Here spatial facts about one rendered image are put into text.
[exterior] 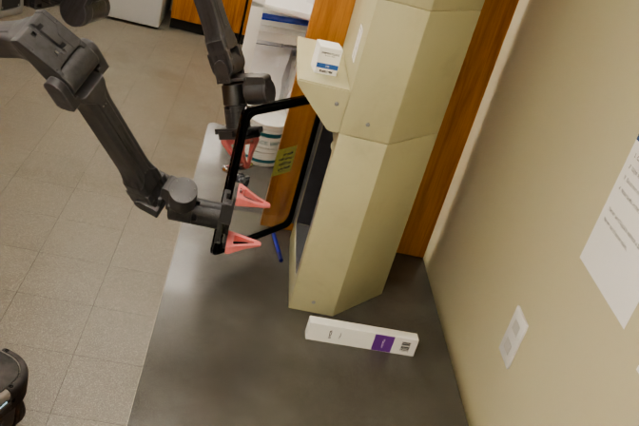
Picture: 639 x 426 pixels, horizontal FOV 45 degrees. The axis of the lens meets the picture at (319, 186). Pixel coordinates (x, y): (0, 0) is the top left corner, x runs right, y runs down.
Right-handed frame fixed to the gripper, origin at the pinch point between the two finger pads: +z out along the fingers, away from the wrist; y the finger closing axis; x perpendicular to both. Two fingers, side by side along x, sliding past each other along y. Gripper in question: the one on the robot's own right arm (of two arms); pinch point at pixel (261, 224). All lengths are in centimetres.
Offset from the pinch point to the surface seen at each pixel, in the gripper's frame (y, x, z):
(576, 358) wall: 8, -39, 56
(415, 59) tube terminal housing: 40.0, 9.4, 23.3
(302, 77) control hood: 30.5, 10.6, 1.9
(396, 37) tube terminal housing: 43.6, 9.3, 18.4
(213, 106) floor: -119, 358, -27
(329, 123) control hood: 22.3, 9.3, 9.6
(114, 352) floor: -120, 92, -37
